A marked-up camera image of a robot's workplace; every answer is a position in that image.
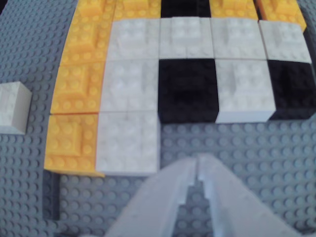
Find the grey studded baseplate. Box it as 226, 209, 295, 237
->
0, 0, 316, 237

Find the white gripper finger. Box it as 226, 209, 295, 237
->
105, 154, 198, 237
197, 153, 305, 237

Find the white brick cube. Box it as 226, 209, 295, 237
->
258, 20, 312, 64
0, 81, 32, 135
215, 59, 277, 123
159, 17, 214, 60
95, 110, 161, 177
100, 59, 160, 113
106, 19, 162, 61
209, 18, 268, 60

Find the black brick cube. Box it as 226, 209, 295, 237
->
160, 0, 212, 19
266, 59, 316, 121
158, 58, 220, 124

